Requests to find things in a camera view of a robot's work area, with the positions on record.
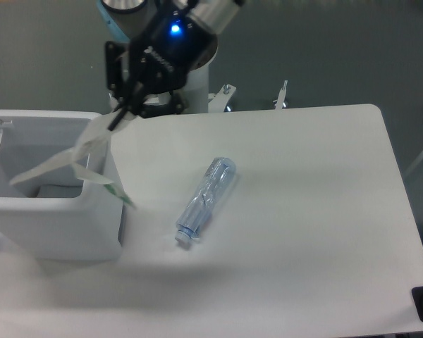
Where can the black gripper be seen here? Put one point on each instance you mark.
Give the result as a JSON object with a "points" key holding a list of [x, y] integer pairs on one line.
{"points": [[157, 61]]}

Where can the white plastic bag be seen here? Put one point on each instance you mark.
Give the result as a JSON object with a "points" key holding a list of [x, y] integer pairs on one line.
{"points": [[97, 134]]}

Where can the clear crushed plastic bottle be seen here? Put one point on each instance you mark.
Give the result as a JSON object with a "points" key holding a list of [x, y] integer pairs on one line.
{"points": [[213, 185]]}

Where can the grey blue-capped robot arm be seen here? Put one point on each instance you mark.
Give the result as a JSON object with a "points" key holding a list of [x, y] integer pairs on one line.
{"points": [[127, 19]]}

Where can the white open trash can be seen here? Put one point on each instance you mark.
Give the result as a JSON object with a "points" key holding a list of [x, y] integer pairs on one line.
{"points": [[55, 215]]}

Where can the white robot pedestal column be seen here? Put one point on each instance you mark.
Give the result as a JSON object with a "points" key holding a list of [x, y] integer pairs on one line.
{"points": [[196, 91]]}

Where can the white pedestal base frame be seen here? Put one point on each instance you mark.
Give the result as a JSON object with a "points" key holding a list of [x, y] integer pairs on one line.
{"points": [[218, 102]]}

